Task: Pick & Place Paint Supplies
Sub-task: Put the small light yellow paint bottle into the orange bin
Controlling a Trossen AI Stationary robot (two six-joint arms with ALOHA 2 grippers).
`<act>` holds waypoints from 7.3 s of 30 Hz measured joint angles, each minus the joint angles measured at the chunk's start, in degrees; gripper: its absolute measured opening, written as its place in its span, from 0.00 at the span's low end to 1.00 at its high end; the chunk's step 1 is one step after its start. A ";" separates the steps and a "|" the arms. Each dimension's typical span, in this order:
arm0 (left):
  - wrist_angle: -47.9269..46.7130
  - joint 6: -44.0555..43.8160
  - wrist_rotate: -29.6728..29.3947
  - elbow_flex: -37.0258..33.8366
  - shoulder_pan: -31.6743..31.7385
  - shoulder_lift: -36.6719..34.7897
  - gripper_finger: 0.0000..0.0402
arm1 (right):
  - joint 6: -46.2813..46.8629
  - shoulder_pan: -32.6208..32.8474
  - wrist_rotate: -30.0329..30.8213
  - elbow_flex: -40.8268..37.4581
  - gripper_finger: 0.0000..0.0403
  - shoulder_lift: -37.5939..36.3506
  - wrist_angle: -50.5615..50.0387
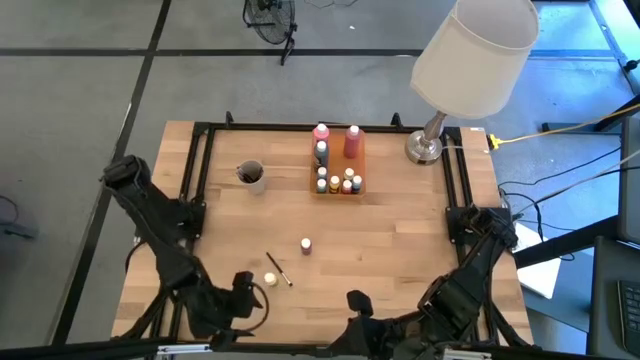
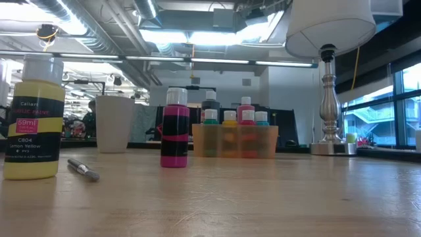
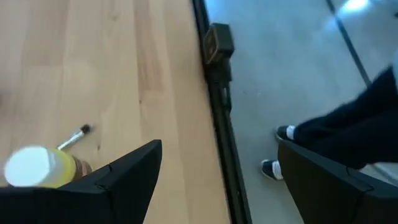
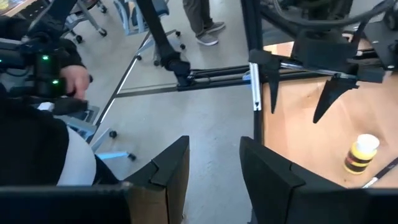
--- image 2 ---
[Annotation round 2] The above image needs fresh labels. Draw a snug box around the person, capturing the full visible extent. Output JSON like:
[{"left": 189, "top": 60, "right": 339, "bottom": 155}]
[{"left": 81, "top": 99, "right": 97, "bottom": 138}]

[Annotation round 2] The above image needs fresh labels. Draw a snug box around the grey partition panel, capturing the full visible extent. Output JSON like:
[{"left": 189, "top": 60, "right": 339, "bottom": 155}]
[{"left": 130, "top": 103, "right": 159, "bottom": 144}]

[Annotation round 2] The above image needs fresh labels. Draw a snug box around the silver table lamp white shade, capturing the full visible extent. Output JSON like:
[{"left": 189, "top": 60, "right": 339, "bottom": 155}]
[{"left": 284, "top": 0, "right": 378, "bottom": 156}]

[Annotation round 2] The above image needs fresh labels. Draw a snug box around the small sky blue paint bottle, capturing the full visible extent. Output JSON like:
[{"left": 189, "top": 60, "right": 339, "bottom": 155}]
[{"left": 255, "top": 111, "right": 270, "bottom": 158}]

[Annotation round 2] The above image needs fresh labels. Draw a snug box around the small red object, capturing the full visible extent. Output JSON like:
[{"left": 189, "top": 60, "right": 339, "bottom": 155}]
[{"left": 357, "top": 134, "right": 376, "bottom": 147}]

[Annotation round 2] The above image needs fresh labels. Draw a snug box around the yellow extension cable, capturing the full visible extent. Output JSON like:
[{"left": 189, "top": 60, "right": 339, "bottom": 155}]
[{"left": 351, "top": 45, "right": 361, "bottom": 92}]

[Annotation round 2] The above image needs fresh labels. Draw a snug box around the yellow hanging ceiling cord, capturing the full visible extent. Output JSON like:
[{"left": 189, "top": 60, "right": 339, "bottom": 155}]
[{"left": 189, "top": 42, "right": 198, "bottom": 80}]

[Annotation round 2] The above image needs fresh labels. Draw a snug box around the black yellow ceiling device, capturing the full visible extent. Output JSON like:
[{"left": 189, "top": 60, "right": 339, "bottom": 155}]
[{"left": 35, "top": 23, "right": 60, "bottom": 52}]

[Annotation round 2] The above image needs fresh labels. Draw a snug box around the tall salmon pink paint bottle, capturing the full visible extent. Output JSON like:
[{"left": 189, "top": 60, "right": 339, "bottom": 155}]
[{"left": 237, "top": 96, "right": 256, "bottom": 115}]

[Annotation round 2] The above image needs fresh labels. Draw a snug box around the black office chair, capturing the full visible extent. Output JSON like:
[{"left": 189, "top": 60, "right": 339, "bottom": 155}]
[{"left": 0, "top": 104, "right": 11, "bottom": 139}]

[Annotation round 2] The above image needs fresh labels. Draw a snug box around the small magenta paint bottle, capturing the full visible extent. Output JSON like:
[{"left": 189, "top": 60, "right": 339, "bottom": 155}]
[{"left": 160, "top": 87, "right": 191, "bottom": 169}]

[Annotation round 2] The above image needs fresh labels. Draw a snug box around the translucent orange tray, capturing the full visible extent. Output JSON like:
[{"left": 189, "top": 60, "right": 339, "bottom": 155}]
[{"left": 192, "top": 124, "right": 280, "bottom": 159}]

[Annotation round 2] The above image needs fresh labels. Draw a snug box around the small green paint bottle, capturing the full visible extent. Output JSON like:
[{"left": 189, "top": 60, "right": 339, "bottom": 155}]
[{"left": 203, "top": 109, "right": 220, "bottom": 158}]

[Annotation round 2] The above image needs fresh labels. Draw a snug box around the black paintbrush silver ferrule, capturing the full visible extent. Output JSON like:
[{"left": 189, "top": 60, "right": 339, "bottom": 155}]
[{"left": 67, "top": 157, "right": 101, "bottom": 183}]

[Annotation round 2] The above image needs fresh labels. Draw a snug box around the black partition panel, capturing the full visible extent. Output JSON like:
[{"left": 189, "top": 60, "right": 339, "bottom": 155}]
[{"left": 153, "top": 105, "right": 299, "bottom": 147}]

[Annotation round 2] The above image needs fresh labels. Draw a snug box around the white cup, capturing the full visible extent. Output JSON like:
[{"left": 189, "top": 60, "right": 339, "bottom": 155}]
[{"left": 95, "top": 95, "right": 136, "bottom": 153}]

